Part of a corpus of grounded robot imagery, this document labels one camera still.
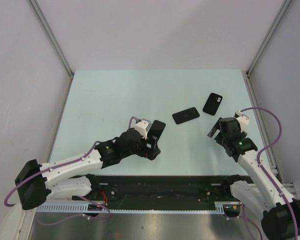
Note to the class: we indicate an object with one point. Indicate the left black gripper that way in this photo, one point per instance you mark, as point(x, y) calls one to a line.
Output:
point(147, 152)

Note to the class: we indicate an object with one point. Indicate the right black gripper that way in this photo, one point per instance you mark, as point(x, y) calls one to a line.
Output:
point(215, 127)

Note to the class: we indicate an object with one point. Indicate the black phone case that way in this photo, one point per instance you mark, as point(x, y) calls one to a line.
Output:
point(212, 104)

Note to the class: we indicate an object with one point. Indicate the phone from clear case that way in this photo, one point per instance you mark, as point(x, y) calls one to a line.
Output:
point(185, 115)

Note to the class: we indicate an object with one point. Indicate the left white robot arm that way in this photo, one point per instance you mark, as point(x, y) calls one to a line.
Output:
point(38, 182)

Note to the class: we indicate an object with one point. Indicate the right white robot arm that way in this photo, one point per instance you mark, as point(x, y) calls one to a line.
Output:
point(277, 209)

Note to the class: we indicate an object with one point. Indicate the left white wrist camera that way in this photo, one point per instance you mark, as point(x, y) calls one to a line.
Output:
point(143, 127)

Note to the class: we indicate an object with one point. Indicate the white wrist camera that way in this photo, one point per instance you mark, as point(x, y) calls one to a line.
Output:
point(143, 127)
point(242, 119)

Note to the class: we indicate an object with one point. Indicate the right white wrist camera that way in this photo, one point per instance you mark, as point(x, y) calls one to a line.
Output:
point(242, 119)

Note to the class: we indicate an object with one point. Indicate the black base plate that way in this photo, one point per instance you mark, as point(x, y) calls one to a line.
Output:
point(163, 192)

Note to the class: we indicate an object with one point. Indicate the white slotted cable duct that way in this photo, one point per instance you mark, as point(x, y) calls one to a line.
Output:
point(87, 208)

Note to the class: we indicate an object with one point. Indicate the right aluminium frame post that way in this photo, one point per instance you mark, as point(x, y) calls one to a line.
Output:
point(286, 4)

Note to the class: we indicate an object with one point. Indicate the aluminium frame post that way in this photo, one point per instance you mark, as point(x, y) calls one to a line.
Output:
point(47, 30)
point(286, 4)

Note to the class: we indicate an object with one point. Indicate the left aluminium frame post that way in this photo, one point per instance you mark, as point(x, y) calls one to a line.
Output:
point(47, 30)

